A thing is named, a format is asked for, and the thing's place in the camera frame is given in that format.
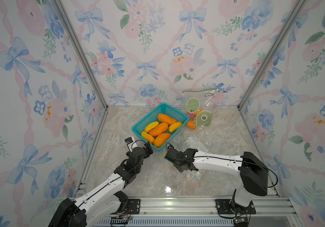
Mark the small yellow mango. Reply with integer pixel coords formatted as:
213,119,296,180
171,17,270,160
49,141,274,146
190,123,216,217
168,122,182,133

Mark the large orange mango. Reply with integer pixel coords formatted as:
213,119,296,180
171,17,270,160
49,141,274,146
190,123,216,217
186,120,197,130

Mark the red yellow mango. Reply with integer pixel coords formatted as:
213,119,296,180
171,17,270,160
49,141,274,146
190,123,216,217
187,112,196,121

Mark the clear zip-top bag green print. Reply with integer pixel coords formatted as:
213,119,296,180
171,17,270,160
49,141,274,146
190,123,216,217
182,89,218,129

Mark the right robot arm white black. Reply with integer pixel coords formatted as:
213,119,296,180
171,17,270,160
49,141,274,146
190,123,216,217
165,145,269,214

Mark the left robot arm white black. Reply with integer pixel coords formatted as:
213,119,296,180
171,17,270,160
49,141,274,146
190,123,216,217
49,142,153,227

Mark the orange mango top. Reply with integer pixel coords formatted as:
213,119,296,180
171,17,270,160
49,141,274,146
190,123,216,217
157,113,177,126

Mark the teal plastic mesh basket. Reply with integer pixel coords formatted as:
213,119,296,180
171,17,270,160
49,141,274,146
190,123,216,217
131,103,189,142

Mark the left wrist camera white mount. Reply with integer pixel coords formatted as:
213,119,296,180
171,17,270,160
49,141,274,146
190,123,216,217
125,137,137,152

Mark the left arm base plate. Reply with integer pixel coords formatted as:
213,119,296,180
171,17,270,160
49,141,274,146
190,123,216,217
116,199,141,215

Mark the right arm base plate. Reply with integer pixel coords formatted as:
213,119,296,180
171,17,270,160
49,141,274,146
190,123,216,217
215,199,256,216

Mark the aluminium front rail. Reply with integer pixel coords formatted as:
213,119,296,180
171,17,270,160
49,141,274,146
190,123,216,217
54,195,302,227

